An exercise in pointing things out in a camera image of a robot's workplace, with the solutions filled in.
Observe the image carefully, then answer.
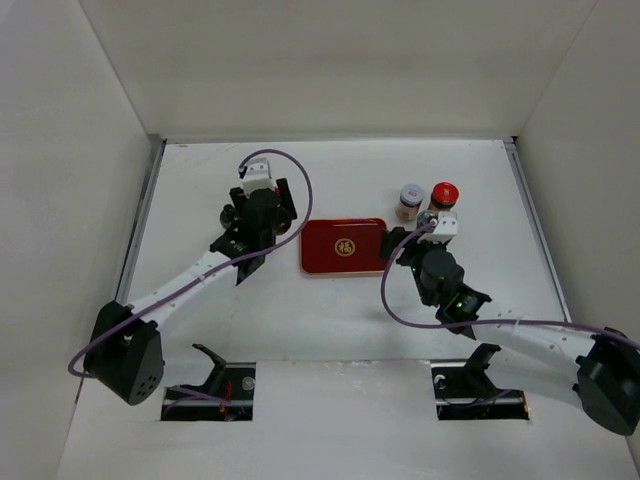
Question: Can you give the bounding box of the red lacquer tray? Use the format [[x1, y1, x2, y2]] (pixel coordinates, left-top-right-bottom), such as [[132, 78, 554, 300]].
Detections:
[[299, 218, 387, 275]]

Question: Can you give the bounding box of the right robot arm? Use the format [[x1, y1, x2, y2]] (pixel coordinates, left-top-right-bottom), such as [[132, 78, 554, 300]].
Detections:
[[380, 228, 639, 436]]

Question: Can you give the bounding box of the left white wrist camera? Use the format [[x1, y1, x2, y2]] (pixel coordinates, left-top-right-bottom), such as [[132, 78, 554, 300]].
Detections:
[[239, 157, 276, 198]]

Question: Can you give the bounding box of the red lid dark sauce jar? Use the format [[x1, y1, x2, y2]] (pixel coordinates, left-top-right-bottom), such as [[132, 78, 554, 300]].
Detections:
[[427, 182, 460, 212]]

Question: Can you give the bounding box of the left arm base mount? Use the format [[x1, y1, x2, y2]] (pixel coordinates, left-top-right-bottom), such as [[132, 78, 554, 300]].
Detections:
[[160, 344, 257, 422]]

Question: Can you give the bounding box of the grey lid spice jar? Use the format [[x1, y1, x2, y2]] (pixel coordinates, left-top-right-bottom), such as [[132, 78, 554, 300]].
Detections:
[[395, 184, 425, 221]]

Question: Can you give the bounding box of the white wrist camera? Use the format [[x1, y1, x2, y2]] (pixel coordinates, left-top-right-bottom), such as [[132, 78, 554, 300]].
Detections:
[[432, 211, 459, 242], [239, 157, 276, 198]]

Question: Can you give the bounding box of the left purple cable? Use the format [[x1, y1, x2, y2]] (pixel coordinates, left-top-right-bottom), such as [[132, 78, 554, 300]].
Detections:
[[67, 148, 314, 379]]

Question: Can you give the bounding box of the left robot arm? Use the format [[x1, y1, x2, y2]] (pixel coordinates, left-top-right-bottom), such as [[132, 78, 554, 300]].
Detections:
[[83, 178, 298, 406]]

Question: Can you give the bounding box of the clear cap grinder bottle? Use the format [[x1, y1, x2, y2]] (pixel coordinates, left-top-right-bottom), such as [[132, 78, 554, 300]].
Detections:
[[416, 210, 439, 229]]

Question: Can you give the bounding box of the black cap white bottle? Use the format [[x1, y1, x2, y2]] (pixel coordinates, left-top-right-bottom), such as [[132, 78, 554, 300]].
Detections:
[[219, 204, 240, 231]]

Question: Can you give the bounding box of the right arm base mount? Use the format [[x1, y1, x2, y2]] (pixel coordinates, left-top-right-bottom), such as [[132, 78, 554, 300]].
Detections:
[[430, 344, 529, 421]]

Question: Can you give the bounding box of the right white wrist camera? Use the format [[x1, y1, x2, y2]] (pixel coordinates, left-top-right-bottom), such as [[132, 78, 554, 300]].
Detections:
[[432, 211, 459, 242]]

